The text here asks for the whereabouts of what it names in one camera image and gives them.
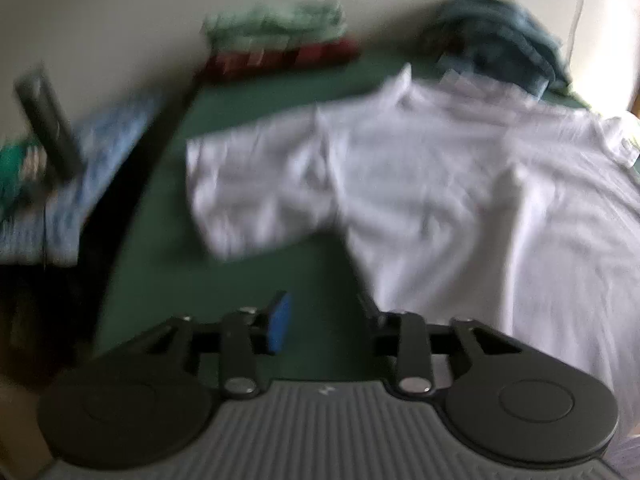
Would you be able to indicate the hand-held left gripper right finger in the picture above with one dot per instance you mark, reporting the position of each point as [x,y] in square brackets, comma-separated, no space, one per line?
[374,322]

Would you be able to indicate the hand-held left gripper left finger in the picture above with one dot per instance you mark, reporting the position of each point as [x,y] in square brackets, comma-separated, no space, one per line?
[280,322]

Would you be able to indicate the white shirt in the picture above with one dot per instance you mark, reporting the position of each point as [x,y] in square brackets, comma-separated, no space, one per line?
[425,185]

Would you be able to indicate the blue patterned pillow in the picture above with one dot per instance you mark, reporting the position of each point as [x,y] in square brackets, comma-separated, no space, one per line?
[100,150]

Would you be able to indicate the dark red folded garment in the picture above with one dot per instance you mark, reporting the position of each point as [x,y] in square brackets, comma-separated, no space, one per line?
[280,62]

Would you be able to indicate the green striped folded shirt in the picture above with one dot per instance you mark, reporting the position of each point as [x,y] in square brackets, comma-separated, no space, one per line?
[275,22]

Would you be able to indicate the green and white cloth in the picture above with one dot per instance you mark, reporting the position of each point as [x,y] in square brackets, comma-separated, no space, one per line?
[15,175]

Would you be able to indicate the dark grey cylinder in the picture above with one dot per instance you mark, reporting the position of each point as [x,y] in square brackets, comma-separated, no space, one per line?
[50,120]

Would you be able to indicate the blue towel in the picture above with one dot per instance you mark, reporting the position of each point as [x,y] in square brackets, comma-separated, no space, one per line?
[505,35]

